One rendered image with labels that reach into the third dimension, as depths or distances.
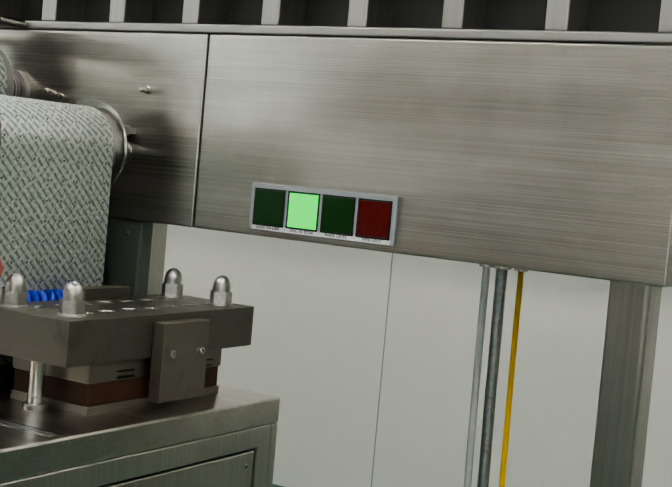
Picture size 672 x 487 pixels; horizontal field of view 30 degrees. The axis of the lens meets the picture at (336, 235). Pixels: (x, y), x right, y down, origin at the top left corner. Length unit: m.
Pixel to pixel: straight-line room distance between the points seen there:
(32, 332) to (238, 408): 0.34
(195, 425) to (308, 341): 2.88
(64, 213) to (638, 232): 0.82
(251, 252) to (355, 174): 2.98
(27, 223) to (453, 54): 0.64
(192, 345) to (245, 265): 2.99
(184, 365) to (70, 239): 0.27
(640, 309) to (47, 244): 0.84
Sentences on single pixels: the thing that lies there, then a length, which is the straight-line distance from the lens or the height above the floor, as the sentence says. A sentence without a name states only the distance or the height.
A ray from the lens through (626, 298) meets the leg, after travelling 1.79.
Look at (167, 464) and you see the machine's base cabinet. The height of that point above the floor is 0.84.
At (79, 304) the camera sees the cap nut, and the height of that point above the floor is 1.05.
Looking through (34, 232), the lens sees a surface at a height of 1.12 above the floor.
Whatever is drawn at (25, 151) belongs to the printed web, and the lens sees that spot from 1.81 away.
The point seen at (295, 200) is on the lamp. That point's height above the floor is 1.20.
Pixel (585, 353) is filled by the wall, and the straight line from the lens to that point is 4.14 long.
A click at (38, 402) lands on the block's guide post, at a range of 1.71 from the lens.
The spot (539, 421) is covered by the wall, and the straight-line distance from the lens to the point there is 4.22.
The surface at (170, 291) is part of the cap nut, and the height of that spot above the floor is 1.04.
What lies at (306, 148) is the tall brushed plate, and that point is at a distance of 1.83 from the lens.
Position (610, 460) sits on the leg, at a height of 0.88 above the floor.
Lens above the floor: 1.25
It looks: 3 degrees down
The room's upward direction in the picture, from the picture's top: 5 degrees clockwise
